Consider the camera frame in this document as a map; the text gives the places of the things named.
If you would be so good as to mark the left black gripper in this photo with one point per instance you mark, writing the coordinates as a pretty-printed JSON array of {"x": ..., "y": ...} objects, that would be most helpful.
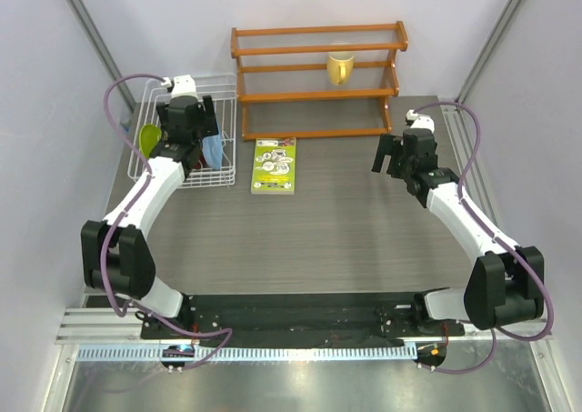
[{"x": 208, "y": 122}]

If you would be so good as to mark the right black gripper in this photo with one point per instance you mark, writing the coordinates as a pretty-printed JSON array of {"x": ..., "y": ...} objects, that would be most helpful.
[{"x": 387, "y": 144}]

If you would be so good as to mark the blue plate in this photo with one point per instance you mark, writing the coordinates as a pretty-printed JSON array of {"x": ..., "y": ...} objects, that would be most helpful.
[{"x": 212, "y": 150}]

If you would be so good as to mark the red floral plate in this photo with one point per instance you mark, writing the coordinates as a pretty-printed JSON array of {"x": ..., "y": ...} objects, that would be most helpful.
[{"x": 199, "y": 162}]

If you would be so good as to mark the lime green plate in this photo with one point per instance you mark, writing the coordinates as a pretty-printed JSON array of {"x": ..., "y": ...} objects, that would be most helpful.
[{"x": 148, "y": 138}]

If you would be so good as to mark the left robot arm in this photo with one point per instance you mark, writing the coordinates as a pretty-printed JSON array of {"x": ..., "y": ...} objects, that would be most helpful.
[{"x": 115, "y": 253}]

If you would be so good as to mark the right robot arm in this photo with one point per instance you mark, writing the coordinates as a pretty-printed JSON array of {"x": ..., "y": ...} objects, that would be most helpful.
[{"x": 504, "y": 284}]

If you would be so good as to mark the wooden shelf rack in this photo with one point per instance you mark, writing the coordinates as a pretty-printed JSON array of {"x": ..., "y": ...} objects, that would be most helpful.
[{"x": 288, "y": 65}]

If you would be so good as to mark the green illustrated book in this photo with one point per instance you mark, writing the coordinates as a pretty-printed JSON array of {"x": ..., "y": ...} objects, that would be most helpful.
[{"x": 274, "y": 166}]

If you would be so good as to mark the yellow mug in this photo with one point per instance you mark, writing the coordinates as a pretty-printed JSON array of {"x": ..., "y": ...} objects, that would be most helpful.
[{"x": 340, "y": 63}]

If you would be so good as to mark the white wire dish rack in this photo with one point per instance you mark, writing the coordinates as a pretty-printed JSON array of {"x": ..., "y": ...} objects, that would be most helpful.
[{"x": 223, "y": 90}]

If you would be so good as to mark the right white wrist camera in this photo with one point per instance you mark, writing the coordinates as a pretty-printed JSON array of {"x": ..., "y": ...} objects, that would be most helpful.
[{"x": 419, "y": 121}]

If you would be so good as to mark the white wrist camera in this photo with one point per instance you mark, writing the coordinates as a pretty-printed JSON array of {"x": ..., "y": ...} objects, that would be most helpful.
[
  {"x": 419, "y": 121},
  {"x": 181, "y": 85}
]

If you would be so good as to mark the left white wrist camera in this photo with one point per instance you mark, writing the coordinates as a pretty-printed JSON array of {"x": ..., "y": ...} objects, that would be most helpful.
[{"x": 181, "y": 85}]

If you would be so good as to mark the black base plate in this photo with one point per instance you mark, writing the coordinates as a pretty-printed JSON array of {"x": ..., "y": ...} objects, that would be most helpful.
[{"x": 260, "y": 318}]

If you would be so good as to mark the slotted cable duct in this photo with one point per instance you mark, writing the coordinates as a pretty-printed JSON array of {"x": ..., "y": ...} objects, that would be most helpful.
[{"x": 180, "y": 353}]

